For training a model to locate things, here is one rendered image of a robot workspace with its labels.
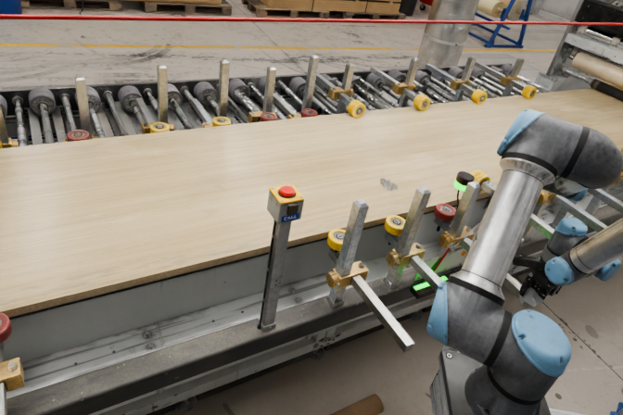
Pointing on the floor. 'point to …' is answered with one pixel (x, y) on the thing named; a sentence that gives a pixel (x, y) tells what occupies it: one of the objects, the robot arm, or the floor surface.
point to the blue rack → (512, 6)
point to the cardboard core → (373, 405)
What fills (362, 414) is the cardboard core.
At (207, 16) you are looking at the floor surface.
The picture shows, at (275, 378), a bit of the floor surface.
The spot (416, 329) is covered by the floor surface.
